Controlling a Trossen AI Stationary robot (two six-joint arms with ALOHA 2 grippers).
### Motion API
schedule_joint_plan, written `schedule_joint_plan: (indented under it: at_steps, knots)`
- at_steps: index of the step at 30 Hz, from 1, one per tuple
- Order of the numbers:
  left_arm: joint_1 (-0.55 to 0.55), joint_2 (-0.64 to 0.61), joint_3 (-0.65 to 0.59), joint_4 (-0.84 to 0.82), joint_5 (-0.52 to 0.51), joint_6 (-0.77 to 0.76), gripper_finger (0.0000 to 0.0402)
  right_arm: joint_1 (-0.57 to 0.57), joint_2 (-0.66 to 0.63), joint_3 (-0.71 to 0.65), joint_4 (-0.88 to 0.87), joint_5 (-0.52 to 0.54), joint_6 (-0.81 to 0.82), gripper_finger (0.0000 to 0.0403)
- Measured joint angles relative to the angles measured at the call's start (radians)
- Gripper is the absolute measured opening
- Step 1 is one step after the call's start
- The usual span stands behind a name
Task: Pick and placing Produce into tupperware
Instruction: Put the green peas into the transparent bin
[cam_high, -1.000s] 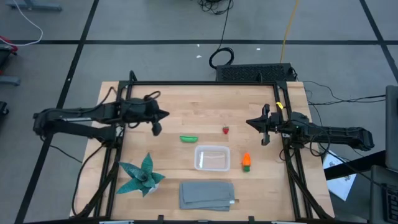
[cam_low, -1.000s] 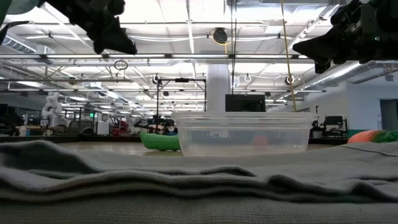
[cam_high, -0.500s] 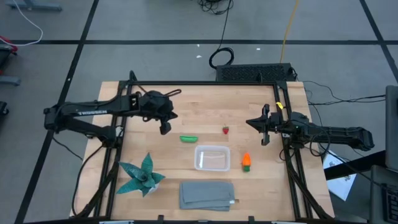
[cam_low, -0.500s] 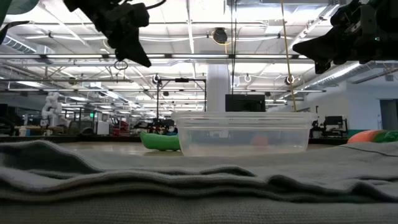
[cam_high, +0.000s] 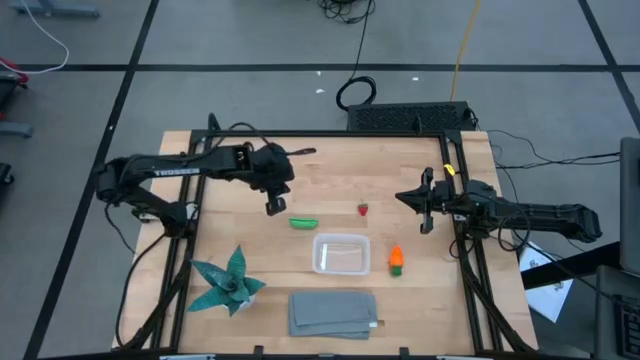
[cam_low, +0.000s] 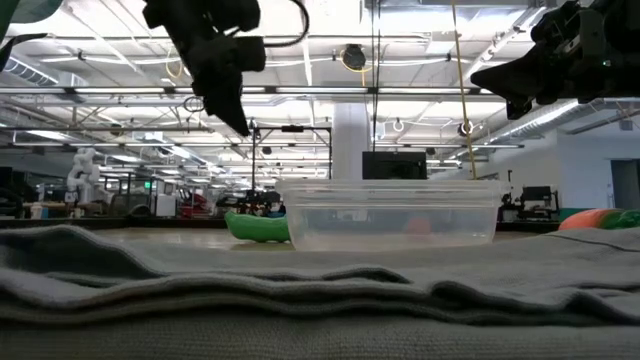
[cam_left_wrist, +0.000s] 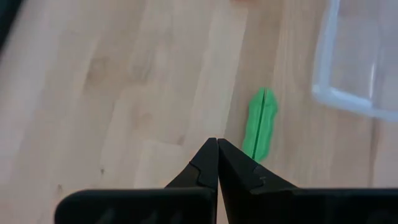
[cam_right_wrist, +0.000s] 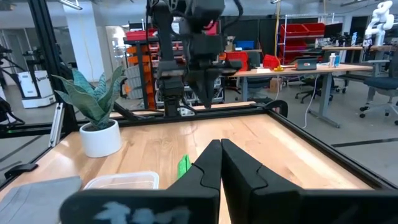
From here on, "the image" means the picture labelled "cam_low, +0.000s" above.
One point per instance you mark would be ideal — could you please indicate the black background robot station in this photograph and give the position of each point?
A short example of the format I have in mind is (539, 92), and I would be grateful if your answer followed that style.
(250, 202)

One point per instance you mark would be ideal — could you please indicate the green wall panel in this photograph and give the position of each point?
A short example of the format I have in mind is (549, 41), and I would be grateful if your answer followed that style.
(566, 213)

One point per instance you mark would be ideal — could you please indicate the grey folded cloth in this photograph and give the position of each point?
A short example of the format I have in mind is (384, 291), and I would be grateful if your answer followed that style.
(320, 300)

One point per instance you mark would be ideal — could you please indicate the red background cart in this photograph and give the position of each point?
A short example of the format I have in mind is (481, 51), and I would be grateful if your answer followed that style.
(192, 205)

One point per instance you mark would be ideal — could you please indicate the black equipment workstation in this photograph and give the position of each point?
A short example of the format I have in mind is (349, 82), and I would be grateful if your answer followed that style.
(535, 197)

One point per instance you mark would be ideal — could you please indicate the black monitor screen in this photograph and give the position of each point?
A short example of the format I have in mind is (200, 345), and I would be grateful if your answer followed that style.
(395, 165)

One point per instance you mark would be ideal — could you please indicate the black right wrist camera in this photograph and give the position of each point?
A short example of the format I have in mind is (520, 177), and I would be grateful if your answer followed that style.
(550, 22)

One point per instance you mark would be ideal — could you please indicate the orange toy carrot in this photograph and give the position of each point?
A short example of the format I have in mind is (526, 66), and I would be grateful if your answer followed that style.
(585, 220)

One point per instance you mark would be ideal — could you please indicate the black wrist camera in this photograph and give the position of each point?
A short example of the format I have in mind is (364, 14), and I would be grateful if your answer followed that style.
(550, 22)
(250, 52)

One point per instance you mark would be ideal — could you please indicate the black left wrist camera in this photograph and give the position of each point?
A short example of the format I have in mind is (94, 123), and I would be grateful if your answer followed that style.
(250, 52)

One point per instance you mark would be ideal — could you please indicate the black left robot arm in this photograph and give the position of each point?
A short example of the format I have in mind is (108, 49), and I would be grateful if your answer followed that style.
(200, 12)

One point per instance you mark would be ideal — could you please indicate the white building column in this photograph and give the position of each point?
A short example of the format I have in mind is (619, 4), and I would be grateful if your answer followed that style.
(350, 140)

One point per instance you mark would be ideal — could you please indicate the white background cabinet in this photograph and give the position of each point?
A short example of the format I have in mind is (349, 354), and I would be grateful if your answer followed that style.
(165, 205)

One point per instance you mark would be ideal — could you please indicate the grey door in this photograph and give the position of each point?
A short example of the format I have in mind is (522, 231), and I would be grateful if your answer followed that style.
(625, 185)

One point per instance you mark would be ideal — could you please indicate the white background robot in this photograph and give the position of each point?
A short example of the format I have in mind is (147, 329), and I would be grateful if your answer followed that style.
(82, 175)

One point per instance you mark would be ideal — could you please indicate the clear plastic tupperware container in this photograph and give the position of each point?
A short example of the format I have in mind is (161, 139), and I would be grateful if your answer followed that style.
(390, 220)

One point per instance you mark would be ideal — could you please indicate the blurred green plastic piece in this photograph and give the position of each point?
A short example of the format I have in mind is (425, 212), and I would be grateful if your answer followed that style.
(30, 7)

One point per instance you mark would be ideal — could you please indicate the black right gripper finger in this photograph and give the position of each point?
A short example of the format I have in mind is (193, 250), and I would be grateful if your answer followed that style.
(519, 107)
(515, 77)

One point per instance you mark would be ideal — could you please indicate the black metal frame rig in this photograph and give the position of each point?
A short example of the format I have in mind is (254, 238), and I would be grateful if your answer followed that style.
(292, 129)

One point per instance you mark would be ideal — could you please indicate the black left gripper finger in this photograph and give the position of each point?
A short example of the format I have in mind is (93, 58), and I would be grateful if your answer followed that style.
(225, 107)

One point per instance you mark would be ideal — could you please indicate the black table frame rail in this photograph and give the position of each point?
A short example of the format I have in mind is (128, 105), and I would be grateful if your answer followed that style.
(100, 223)

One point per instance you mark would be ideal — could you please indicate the green toy pepper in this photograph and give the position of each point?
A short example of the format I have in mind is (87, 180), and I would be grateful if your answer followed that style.
(255, 227)

